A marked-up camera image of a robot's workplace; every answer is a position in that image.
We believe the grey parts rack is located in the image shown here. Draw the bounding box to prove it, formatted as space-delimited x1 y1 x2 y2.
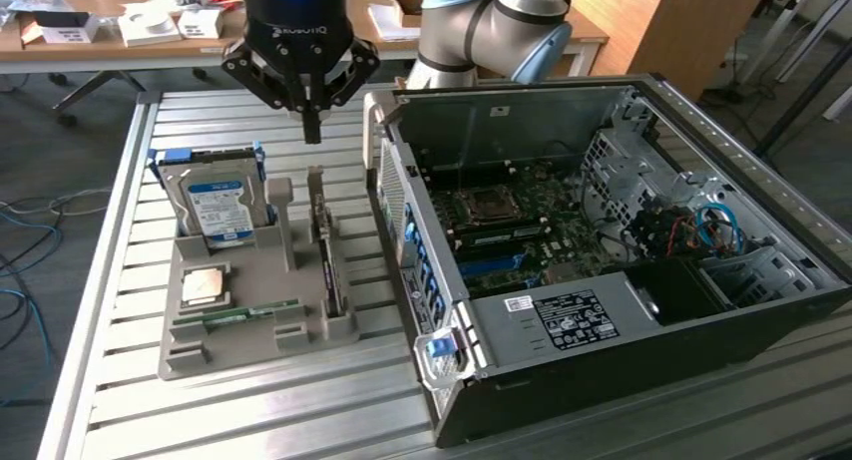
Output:
156 164 365 381

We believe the grey floor cable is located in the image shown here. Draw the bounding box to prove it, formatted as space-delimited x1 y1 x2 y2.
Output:
0 188 115 218

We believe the blue wire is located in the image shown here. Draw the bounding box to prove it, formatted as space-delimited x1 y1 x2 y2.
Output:
695 203 747 254

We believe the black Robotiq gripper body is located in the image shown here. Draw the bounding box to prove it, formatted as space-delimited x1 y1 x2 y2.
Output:
239 0 356 86

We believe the green RAM stick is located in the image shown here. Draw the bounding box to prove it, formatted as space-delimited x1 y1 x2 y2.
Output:
171 299 301 326

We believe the stack of papers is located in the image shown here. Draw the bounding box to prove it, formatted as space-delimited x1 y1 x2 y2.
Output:
368 3 423 42

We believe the green motherboard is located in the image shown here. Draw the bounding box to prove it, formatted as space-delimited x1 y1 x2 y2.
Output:
425 163 633 299

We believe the white box with tape roll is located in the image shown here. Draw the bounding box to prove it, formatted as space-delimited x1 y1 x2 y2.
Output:
117 3 183 48

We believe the silver disk bay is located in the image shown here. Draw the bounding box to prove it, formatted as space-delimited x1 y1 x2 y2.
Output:
697 244 817 309

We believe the installed RAM stick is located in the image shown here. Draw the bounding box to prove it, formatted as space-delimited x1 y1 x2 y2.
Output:
455 225 544 249

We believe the black graphics card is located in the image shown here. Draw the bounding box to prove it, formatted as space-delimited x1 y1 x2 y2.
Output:
307 164 351 326

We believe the black and white box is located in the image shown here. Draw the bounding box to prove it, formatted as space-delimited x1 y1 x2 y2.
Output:
31 10 101 45

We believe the open black PC case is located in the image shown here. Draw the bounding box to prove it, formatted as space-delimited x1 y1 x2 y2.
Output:
363 72 852 449

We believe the grey power supply unit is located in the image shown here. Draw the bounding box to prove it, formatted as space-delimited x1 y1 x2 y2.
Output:
464 272 660 369

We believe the hard disk with blue rails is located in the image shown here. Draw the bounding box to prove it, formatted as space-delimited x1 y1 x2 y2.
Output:
147 141 279 249

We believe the wooden desk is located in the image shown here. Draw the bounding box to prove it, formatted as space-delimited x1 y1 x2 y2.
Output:
0 0 611 77

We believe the blue case latch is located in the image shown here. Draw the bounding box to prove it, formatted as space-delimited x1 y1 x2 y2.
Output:
425 337 460 361

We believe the red and black wire bundle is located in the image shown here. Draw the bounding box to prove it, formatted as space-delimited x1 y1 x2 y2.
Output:
668 215 731 256

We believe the wooden cabinet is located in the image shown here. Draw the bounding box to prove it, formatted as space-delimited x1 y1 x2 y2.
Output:
571 0 777 102

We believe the small white labelled box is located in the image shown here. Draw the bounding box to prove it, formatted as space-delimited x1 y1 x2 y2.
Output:
177 8 227 41

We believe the blue expansion slot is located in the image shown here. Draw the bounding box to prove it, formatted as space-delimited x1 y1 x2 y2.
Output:
457 257 527 277

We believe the dark wheeled furniture leg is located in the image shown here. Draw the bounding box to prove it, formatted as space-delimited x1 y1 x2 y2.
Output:
51 69 149 128

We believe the silver CPU chip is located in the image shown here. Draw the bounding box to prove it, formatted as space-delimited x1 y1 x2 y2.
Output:
180 267 225 304

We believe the blue floor cable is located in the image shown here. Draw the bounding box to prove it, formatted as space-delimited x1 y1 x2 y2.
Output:
0 200 63 406

